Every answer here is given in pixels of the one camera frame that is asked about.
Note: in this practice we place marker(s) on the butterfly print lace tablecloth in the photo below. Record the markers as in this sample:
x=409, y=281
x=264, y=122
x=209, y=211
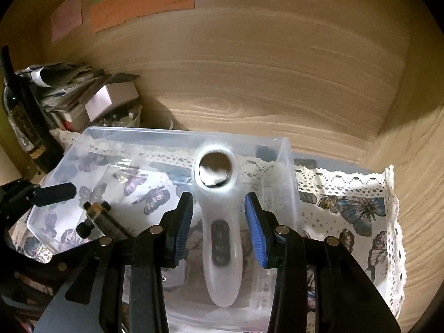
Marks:
x=350, y=211

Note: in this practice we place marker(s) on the dark wine bottle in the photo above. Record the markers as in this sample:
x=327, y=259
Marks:
x=24, y=118

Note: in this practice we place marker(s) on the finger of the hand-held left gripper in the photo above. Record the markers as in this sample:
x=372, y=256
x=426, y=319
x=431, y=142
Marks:
x=57, y=193
x=84, y=229

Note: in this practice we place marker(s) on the clear plastic storage box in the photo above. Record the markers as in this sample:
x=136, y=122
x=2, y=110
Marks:
x=114, y=159

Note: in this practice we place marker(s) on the white cardboard box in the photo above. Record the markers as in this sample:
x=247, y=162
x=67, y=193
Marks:
x=111, y=99

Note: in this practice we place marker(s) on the white handheld facial massager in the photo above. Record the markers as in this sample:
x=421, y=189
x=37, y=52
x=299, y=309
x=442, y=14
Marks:
x=220, y=215

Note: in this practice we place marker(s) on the small clear glass jar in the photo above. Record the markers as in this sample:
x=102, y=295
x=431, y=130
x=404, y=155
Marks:
x=125, y=118

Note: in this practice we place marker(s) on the stack of books and papers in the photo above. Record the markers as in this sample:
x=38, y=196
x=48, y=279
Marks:
x=66, y=90

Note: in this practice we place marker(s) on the pink sticky note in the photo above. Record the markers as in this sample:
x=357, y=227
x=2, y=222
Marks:
x=66, y=17

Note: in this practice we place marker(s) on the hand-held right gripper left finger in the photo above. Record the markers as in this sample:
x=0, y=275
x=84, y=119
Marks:
x=185, y=225

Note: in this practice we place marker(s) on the orange sticky note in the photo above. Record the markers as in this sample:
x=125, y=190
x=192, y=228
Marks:
x=145, y=5

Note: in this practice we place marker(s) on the small dark cosmetic bottle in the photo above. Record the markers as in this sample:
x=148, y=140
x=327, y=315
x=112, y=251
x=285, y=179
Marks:
x=107, y=220

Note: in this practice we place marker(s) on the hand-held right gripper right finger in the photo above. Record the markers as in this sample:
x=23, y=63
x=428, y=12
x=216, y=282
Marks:
x=256, y=232

